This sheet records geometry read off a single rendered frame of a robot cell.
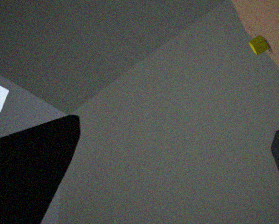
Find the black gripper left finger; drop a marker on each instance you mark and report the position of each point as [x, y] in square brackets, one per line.
[32, 164]

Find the small yellow block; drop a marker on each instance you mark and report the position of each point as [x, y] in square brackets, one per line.
[258, 45]

